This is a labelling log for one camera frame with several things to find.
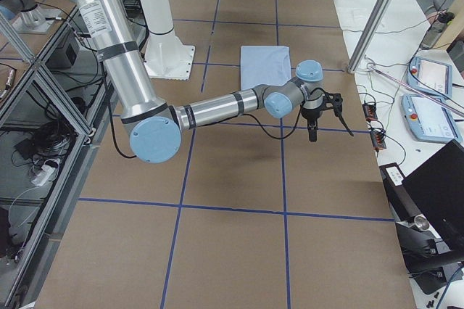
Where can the long metal grabber stick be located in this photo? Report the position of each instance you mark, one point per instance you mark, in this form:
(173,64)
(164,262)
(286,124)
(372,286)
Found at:
(436,98)

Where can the light blue t-shirt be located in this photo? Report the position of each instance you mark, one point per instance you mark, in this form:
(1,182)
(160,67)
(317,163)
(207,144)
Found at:
(264,65)

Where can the upper teach pendant tablet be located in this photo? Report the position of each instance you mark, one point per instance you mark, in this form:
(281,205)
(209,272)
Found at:
(430,76)

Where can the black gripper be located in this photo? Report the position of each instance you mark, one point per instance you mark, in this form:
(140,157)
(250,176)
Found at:
(310,116)

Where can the orange black usb hub upper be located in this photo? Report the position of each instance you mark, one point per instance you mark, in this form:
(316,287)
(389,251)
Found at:
(369,112)

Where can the orange black usb hub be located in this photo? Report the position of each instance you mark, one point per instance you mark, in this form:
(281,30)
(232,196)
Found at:
(377,138)
(369,112)

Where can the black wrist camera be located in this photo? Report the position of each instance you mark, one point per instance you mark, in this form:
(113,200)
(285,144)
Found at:
(334,102)

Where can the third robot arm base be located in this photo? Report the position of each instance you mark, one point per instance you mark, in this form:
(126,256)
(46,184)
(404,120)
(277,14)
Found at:
(29,15)

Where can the orange black usb hub lower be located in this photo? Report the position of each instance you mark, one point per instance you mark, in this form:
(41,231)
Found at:
(377,138)

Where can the aluminium frame post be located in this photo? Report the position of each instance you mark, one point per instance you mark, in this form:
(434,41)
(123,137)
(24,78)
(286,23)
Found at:
(368,33)

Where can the white power strip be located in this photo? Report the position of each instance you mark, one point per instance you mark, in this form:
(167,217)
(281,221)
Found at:
(43,175)

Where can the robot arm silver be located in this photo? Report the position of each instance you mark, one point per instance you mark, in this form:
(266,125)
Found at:
(152,84)

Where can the teach pendant tablet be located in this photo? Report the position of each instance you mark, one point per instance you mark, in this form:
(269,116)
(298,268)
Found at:
(428,121)
(430,76)

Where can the aluminium frame cage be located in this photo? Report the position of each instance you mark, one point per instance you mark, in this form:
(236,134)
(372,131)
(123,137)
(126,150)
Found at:
(54,102)

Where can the lower teach pendant tablet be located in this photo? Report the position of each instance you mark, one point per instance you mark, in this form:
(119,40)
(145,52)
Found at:
(428,121)

